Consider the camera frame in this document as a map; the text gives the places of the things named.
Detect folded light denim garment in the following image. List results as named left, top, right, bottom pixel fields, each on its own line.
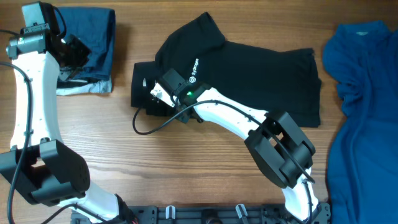
left=56, top=79, right=113, bottom=96

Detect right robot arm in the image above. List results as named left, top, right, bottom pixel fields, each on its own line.
left=150, top=83, right=319, bottom=223

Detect right black cable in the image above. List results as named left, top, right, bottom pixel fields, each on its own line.
left=132, top=99, right=317, bottom=224

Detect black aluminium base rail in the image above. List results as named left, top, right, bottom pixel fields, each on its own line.
left=70, top=202, right=332, bottom=224

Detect blue polo shirt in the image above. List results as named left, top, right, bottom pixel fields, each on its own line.
left=323, top=21, right=397, bottom=223

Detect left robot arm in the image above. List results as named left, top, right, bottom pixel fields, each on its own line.
left=1, top=22, right=136, bottom=223

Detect black polo shirt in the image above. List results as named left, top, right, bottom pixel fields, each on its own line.
left=131, top=12, right=322, bottom=128

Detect folded dark blue shorts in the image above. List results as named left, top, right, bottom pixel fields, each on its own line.
left=57, top=7, right=116, bottom=80

